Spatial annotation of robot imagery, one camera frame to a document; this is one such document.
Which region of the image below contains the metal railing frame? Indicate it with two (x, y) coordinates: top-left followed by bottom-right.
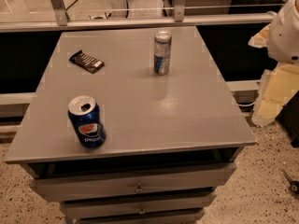
(0, 0), (288, 33)

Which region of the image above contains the dark chocolate RXBAR wrapper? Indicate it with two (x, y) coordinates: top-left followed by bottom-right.
(69, 50), (105, 74)

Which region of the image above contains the blue Pepsi can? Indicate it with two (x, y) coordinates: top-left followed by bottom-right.
(68, 95), (107, 148)

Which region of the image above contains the black tool on floor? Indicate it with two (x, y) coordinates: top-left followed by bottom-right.
(283, 170), (299, 194)

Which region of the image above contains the grey drawer cabinet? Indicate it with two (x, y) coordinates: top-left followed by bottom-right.
(6, 27), (255, 224)

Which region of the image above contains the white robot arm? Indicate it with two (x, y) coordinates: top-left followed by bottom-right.
(249, 0), (299, 127)

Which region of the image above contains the cream foam-padded gripper finger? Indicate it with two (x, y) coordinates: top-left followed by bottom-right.
(251, 63), (299, 127)

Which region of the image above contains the silver blue energy drink can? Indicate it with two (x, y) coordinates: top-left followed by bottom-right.
(154, 30), (172, 75)

